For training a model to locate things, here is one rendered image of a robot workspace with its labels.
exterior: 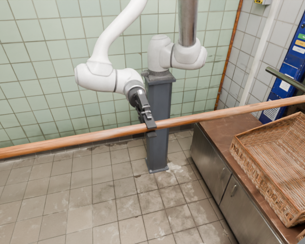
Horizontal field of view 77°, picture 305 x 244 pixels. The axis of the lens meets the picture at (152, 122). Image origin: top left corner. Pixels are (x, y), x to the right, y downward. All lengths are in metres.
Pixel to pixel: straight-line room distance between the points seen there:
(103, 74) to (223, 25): 1.51
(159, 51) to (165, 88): 0.27
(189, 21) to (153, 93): 0.55
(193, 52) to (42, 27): 1.16
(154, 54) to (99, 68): 0.58
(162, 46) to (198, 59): 0.24
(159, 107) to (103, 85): 0.74
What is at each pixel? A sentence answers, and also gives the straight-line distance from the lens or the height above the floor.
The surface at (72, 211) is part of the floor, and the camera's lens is 1.92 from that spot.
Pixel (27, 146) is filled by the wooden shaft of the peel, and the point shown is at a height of 1.21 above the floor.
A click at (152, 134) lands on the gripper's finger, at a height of 1.18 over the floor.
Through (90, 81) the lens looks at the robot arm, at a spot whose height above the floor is 1.25.
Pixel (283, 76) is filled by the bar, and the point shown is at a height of 1.17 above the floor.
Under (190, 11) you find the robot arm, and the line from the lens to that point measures 1.09.
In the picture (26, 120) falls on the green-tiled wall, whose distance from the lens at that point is 2.23.
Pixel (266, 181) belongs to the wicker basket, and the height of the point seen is 0.69.
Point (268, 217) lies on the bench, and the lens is 1.29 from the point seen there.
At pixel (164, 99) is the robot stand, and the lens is 1.47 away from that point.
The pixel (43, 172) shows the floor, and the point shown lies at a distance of 2.30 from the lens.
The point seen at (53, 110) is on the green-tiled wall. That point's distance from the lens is 2.11.
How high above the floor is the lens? 1.60
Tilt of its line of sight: 38 degrees down
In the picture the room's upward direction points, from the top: straight up
